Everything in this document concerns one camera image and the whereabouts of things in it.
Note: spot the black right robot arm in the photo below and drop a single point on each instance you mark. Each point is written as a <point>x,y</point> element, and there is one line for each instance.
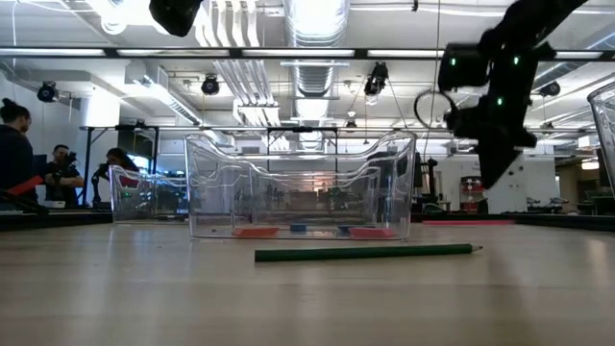
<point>528,24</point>

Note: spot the pink eraser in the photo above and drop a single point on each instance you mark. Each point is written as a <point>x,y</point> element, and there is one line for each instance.
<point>372,233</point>

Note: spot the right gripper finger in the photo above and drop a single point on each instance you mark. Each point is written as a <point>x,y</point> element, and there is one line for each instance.
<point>489,161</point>
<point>507,154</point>

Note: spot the green pencil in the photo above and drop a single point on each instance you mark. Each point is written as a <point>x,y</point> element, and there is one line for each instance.
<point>365,253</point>

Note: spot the black background rig frame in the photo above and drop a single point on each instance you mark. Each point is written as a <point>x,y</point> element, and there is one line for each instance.
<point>130,127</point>
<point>302,129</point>

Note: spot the red storage shelf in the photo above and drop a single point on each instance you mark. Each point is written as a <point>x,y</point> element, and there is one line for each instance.
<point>468,194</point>

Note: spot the silver air duct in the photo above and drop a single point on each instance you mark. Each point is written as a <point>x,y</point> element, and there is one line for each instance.
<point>314,72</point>

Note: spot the pink pen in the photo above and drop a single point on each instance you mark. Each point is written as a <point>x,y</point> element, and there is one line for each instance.
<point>468,222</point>

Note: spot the person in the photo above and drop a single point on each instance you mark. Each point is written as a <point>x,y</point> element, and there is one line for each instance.
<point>17,154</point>
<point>120,158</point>
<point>62,175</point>

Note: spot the clear plastic bin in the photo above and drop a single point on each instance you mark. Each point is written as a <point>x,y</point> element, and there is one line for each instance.
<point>605,134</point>
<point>216,192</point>
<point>336,192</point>
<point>149,197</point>

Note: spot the red and black tool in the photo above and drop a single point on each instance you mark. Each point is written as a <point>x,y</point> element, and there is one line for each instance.
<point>24,185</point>

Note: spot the red eraser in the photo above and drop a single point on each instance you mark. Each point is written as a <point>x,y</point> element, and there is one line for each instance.
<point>255,232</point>

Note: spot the black equipment stand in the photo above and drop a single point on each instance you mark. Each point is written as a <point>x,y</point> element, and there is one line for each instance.
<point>430,182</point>

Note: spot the black ceiling camera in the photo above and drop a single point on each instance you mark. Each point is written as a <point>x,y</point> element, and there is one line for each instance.
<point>377,77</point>
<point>550,89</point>
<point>48,92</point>
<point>210,85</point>

